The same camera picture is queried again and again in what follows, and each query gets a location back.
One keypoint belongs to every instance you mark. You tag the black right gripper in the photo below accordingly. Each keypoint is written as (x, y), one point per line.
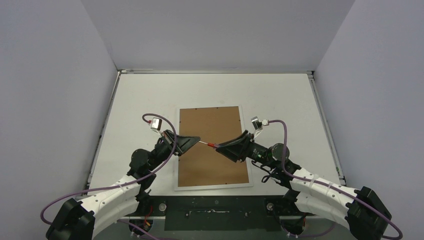
(245, 146)

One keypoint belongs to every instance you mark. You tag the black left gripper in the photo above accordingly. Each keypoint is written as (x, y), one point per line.
(183, 143)

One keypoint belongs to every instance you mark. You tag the blue red screwdriver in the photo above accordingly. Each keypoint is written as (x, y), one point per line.
(212, 145)

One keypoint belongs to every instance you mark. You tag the white picture frame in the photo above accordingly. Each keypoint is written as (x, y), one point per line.
(176, 149)

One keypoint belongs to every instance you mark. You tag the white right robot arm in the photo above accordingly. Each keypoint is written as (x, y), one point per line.
(359, 210)

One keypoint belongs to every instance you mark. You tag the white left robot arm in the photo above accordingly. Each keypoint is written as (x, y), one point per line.
(84, 219)

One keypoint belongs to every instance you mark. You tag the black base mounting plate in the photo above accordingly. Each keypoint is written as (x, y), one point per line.
(224, 222)

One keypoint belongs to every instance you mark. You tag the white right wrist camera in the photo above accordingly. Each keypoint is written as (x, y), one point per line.
(258, 126)

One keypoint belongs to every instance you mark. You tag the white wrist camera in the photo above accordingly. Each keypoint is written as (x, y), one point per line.
(258, 126)
(155, 125)

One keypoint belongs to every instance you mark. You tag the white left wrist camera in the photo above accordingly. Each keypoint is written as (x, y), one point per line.
(155, 125)

